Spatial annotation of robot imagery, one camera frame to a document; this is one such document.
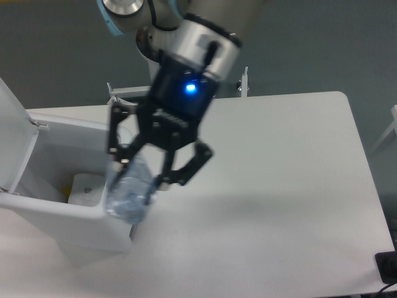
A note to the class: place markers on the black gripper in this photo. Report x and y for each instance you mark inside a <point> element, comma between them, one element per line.
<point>168,118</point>

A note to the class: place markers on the clear plastic water bottle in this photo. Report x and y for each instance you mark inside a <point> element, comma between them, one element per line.
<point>130,189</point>

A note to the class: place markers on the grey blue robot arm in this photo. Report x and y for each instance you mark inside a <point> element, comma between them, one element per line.
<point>195,44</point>

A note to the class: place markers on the colourful trash in can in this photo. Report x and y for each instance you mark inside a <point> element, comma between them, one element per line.
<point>67,191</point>

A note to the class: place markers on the white trash can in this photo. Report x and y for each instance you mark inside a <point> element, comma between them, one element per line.
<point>66,147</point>

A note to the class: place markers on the white trash can lid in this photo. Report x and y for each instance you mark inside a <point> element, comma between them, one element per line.
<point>19,133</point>

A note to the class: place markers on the white furniture at right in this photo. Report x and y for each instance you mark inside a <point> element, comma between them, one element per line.
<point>389,134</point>

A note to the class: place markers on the black device at edge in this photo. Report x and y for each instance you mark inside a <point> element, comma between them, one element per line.
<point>386,263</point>

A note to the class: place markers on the white metal base frame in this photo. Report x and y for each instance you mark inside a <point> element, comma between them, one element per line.
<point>132,95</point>

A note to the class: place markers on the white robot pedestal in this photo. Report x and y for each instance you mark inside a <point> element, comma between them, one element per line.
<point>146,45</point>

